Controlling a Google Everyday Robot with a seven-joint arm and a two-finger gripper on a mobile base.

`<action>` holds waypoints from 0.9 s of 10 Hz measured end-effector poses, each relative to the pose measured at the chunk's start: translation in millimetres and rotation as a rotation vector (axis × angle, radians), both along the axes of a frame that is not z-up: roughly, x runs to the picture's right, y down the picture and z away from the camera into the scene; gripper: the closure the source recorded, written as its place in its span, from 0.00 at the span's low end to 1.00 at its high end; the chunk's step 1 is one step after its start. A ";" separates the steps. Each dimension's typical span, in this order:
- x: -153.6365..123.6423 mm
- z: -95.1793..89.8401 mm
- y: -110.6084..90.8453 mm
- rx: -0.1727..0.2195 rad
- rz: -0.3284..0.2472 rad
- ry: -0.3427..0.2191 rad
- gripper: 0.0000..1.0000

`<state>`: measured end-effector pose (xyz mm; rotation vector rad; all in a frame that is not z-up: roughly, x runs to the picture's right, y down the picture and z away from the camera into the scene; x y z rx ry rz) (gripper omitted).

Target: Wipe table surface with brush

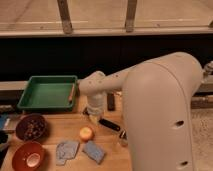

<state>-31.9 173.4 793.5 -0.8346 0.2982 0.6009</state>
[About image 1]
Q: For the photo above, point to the yellow apple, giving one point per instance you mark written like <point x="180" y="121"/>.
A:
<point x="86" y="133"/>

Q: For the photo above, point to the black handled brush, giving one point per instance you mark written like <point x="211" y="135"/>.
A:
<point x="98" y="120"/>

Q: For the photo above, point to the right metal frame leg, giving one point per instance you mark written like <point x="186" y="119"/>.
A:
<point x="130" y="15"/>

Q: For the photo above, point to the grey cloth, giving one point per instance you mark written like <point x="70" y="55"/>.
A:
<point x="66" y="150"/>

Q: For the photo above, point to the dark bowl with nuts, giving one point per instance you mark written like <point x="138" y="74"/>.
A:
<point x="31" y="127"/>

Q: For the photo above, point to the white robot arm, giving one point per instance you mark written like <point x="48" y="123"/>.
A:
<point x="156" y="101"/>

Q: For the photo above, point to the brown stick in tray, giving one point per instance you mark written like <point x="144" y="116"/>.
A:
<point x="71" y="93"/>

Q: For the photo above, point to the red bowl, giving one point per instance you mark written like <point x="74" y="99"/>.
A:
<point x="22" y="153"/>

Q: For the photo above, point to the blue sponge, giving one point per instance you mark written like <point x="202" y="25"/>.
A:
<point x="94" y="152"/>

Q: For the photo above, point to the metal frame leg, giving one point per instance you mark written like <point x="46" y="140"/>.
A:
<point x="65" y="16"/>
<point x="130" y="15"/>

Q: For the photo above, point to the white object in red bowl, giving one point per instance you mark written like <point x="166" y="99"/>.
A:
<point x="33" y="160"/>

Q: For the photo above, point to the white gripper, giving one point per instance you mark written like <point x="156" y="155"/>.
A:
<point x="96" y="104"/>

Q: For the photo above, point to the blue object at left edge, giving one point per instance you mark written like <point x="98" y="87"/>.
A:
<point x="8" y="122"/>

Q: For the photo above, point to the dark rectangular block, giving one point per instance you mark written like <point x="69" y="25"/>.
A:
<point x="110" y="102"/>

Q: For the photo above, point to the left metal frame leg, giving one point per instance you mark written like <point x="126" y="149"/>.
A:
<point x="65" y="16"/>

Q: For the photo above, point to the green plastic tray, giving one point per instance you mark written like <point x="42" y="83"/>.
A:
<point x="48" y="93"/>

